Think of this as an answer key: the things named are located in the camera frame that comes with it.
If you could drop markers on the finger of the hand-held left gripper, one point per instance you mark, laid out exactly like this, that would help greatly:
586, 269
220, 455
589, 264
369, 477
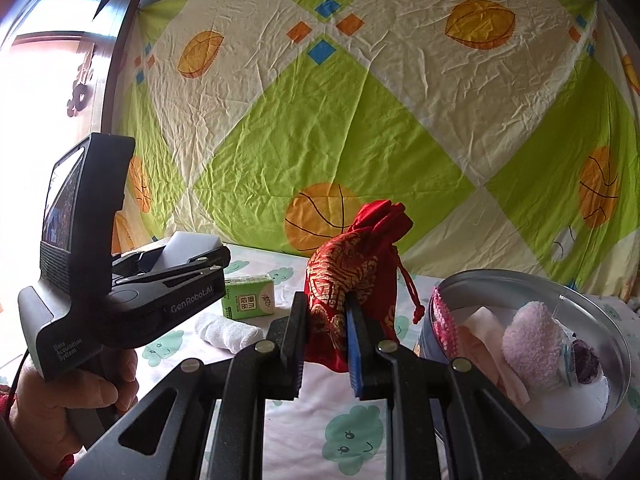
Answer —
180, 269
192, 247

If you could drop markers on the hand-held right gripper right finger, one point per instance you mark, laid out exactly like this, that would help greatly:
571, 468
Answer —
355, 355

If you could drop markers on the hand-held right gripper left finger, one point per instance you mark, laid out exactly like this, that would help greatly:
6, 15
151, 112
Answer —
286, 355

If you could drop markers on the pink cloth garment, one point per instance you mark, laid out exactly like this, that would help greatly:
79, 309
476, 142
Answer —
480, 340

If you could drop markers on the fluffy lilac plush sock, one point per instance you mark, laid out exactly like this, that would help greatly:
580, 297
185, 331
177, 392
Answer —
530, 345

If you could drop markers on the round dark blue tin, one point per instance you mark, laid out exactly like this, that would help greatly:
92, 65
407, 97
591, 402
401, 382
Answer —
590, 320

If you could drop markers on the person's left hand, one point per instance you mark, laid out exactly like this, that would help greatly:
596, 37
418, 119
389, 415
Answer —
60, 390

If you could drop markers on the white rolled towel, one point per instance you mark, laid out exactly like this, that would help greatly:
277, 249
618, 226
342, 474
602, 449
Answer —
225, 332

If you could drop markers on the green tissue pack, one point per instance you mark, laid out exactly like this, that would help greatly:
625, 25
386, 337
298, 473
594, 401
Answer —
247, 300

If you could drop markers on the cloud print bed sheet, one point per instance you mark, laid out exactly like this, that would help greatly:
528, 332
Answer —
310, 425

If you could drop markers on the pink patterned cloth item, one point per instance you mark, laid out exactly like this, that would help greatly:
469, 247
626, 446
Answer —
445, 325

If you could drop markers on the basketball print hanging sheet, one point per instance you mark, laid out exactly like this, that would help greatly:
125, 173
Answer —
350, 125

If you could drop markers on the dark purple small item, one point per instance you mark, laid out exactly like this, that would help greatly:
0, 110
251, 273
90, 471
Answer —
585, 360

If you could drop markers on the wooden door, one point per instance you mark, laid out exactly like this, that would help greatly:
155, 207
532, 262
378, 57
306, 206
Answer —
50, 37

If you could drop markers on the dark wooden door frame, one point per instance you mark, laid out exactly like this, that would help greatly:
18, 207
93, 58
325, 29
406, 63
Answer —
125, 35

